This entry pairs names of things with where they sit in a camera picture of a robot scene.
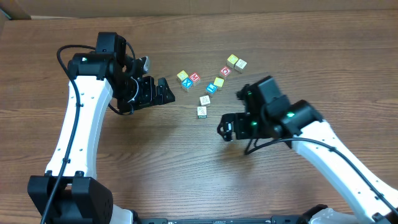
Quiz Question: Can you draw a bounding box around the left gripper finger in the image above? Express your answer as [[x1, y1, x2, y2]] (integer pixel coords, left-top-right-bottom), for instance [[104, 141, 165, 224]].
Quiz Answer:
[[157, 78, 169, 93], [160, 91, 175, 105]]

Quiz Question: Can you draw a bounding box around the wood block red bone face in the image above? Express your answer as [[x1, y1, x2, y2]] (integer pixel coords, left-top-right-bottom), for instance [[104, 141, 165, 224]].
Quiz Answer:
[[197, 106, 207, 119]]

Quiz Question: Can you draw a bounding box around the plain wood block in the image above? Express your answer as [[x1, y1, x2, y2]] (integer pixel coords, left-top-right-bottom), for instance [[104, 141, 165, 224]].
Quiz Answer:
[[200, 95, 211, 106], [234, 58, 248, 73]]

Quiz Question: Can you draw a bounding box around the blue L block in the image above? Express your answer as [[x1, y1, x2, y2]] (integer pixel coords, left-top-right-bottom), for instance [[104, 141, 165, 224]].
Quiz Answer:
[[205, 83, 218, 97]]

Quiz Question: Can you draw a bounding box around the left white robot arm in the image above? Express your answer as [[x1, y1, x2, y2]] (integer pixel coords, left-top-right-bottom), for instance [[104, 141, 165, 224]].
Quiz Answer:
[[27, 32, 175, 223]]

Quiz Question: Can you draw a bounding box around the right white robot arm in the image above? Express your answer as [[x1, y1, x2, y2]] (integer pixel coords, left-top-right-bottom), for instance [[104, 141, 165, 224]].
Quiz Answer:
[[217, 76, 397, 223]]

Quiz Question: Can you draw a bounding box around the yellow block left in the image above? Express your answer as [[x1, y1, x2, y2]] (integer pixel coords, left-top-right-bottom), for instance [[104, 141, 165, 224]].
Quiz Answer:
[[177, 70, 189, 83]]

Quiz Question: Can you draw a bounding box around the blue X block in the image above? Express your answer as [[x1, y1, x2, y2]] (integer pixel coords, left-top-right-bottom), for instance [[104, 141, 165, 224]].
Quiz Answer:
[[181, 78, 193, 91]]

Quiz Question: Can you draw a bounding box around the red M block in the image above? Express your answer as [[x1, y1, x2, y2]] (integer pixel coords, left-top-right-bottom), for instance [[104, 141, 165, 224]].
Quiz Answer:
[[189, 72, 201, 86]]

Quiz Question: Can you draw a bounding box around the yellow C block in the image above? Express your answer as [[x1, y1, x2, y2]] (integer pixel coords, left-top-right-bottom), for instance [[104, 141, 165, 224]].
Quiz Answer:
[[213, 77, 224, 90]]

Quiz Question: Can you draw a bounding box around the red O block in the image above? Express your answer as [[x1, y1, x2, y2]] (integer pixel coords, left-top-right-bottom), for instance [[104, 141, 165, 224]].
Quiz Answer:
[[220, 66, 231, 80]]

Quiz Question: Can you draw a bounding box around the yellow block top right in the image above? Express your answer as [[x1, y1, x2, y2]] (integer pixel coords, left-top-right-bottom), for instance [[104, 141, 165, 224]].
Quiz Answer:
[[226, 54, 239, 68]]

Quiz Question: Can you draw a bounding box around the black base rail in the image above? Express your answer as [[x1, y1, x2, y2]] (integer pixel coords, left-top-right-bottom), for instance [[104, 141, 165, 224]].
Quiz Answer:
[[141, 215, 300, 224]]

